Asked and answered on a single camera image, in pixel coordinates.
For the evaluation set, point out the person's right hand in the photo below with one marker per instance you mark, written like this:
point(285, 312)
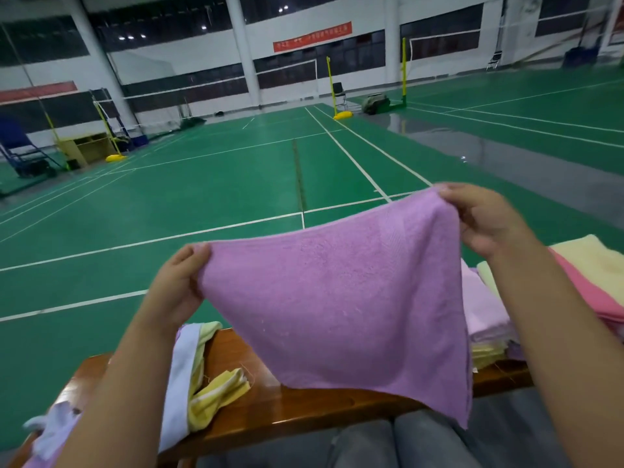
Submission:
point(487, 217)

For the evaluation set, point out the person's left hand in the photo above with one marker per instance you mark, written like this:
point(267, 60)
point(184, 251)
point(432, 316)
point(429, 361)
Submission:
point(175, 287)

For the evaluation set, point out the light green striped towel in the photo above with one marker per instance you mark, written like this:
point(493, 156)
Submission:
point(486, 276)

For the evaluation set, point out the yellow green towel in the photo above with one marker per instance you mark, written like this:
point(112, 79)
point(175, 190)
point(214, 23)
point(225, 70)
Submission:
point(205, 346)

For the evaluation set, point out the light pink towel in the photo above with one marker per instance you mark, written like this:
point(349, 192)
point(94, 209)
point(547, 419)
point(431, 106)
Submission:
point(483, 307)

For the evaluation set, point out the white blue towel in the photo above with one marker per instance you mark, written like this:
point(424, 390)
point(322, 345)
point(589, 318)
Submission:
point(180, 385)

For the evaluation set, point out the pale yellow towel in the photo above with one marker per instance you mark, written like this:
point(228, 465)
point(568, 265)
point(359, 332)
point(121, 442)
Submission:
point(595, 263)
point(487, 354)

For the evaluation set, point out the yellow white striped cloth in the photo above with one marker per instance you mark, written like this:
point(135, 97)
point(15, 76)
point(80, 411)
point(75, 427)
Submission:
point(219, 396)

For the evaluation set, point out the hot pink towel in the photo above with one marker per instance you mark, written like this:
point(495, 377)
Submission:
point(595, 297)

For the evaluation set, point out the purple towel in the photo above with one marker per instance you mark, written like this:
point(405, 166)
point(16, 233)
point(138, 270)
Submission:
point(44, 458)
point(351, 297)

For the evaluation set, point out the person's left forearm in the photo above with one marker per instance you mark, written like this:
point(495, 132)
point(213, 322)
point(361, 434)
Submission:
point(122, 404)

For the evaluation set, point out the person's right forearm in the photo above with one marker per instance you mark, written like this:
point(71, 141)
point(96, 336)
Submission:
point(575, 356)

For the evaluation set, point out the person's grey trousers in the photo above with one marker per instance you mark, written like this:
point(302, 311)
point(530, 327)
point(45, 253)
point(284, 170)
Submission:
point(448, 438)

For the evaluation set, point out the brown wooden bench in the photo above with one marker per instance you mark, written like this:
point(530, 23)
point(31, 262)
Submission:
point(253, 404)

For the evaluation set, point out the black sports bag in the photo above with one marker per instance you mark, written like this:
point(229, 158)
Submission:
point(376, 104)

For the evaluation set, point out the yellow wooden stand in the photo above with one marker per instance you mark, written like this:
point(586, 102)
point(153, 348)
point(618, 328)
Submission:
point(86, 151)

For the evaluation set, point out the dark folding chair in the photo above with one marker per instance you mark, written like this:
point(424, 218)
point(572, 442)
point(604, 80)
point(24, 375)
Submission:
point(338, 92)

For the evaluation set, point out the badminton net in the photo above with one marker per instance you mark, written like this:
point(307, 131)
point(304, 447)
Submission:
point(224, 83)

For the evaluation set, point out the blue umpire chair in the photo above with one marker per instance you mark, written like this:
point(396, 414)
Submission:
point(19, 146)

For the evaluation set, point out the red wall banner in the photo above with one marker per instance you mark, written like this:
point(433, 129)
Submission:
point(312, 37)
point(37, 92)

